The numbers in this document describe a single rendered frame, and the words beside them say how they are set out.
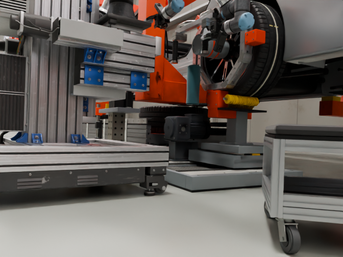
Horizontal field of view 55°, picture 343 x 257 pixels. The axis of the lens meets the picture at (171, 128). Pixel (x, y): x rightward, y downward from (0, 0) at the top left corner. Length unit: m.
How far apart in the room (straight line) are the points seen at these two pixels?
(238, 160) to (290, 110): 4.90
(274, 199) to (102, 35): 0.93
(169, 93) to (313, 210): 1.79
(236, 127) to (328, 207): 1.34
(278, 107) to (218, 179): 5.37
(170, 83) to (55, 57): 1.10
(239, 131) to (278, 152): 1.32
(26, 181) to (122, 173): 0.39
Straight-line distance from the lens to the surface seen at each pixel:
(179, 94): 2.57
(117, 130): 2.48
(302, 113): 6.69
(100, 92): 1.66
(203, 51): 1.91
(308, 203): 0.93
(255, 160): 2.12
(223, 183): 1.78
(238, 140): 2.21
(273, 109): 7.12
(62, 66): 1.68
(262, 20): 2.07
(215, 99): 2.12
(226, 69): 2.25
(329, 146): 0.92
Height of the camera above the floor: 0.32
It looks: level
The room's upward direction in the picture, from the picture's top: 2 degrees clockwise
